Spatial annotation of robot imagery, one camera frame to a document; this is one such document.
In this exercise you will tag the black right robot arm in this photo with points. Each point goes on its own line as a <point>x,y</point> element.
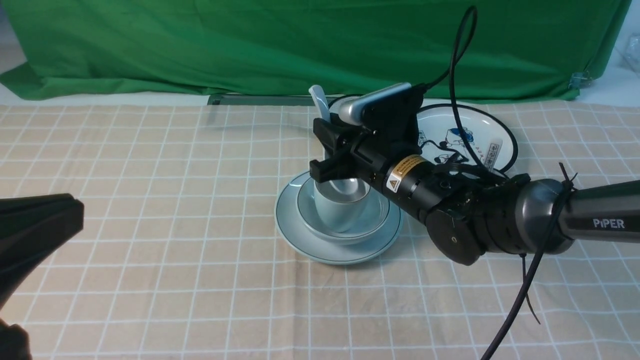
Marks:
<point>467,210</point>

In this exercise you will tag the white bowl black rim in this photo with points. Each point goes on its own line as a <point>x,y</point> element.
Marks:
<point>336,104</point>

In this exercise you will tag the clear plastic bag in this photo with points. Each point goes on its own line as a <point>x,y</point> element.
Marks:
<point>631,52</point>

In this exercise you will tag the light blue ceramic bowl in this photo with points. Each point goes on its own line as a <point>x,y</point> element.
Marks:
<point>372,218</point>

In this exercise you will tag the beige checkered tablecloth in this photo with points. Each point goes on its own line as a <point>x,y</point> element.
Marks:
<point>180,258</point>

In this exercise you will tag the light blue ceramic plate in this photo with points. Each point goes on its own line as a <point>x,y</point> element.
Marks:
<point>291,227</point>

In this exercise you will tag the white plate black rim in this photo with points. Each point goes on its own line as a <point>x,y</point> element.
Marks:
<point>490,139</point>

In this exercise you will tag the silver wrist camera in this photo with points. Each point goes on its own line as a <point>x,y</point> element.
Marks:
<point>374,98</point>

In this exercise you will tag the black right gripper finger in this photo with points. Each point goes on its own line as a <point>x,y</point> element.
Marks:
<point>335,165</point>
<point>334,136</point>

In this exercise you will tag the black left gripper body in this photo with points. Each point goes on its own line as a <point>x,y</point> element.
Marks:
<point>31,229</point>

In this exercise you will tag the metal binder clip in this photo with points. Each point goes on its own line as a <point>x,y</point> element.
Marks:
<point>580,80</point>

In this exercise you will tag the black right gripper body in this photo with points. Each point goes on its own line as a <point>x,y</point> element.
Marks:
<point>389,135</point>

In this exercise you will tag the light blue ceramic cup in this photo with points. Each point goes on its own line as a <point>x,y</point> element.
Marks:
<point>339,203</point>

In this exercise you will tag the light blue ceramic spoon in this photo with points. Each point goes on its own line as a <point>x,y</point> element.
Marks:
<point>320,101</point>

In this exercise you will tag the green backdrop cloth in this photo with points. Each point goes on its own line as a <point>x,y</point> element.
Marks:
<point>521,49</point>

